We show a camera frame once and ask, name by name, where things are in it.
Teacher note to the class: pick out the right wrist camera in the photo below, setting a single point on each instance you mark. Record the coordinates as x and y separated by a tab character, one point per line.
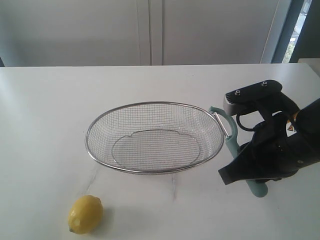
240	99

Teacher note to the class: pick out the oval metal mesh basket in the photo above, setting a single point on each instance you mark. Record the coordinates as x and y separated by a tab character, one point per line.
154	138

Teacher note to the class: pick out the teal handled peeler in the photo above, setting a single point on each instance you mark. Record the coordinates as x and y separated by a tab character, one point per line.
260	190

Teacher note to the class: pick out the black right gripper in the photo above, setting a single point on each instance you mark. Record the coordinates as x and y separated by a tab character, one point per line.
268	155

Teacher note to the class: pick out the yellow lemon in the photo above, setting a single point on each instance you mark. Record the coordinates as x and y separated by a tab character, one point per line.
85	215

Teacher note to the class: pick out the white side table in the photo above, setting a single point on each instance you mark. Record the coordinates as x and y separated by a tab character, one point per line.
313	63

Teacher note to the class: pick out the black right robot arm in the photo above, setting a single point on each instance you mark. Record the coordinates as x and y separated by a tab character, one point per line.
287	140

